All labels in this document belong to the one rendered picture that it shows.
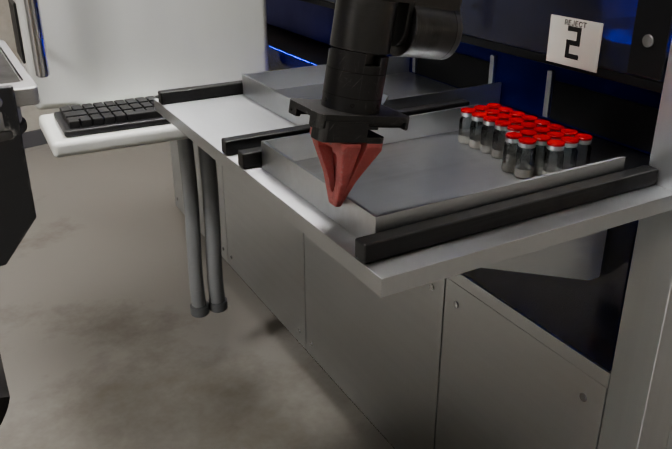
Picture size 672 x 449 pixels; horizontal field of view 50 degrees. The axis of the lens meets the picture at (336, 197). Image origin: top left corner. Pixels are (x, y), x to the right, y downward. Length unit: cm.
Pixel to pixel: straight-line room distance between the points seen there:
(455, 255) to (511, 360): 53
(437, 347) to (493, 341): 17
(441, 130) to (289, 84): 35
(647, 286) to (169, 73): 103
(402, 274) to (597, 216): 25
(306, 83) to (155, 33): 39
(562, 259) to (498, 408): 41
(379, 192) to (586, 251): 29
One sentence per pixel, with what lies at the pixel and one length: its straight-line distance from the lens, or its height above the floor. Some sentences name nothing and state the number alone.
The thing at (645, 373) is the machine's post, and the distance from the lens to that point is 101.
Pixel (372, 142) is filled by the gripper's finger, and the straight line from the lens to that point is 67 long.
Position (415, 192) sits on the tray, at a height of 88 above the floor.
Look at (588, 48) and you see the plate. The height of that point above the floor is 102.
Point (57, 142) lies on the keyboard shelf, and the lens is 131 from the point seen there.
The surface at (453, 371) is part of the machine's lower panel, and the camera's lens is 134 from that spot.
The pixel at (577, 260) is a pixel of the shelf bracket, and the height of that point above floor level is 77.
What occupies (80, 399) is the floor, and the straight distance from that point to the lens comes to 201.
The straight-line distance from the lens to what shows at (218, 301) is 191.
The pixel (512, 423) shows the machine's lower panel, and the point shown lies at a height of 40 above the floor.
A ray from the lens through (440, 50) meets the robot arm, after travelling 71.
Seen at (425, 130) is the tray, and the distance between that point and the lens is 100.
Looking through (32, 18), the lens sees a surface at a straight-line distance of 143.
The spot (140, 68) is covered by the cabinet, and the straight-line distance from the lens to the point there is 154.
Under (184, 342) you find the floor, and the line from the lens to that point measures 215.
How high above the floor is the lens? 119
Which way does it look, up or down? 23 degrees down
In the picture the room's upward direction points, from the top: straight up
